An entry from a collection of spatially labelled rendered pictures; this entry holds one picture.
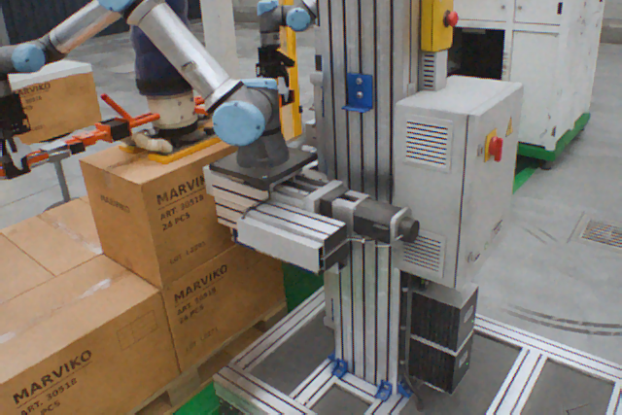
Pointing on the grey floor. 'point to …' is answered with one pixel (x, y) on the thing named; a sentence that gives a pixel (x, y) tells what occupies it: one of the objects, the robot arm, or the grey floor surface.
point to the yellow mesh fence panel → (284, 28)
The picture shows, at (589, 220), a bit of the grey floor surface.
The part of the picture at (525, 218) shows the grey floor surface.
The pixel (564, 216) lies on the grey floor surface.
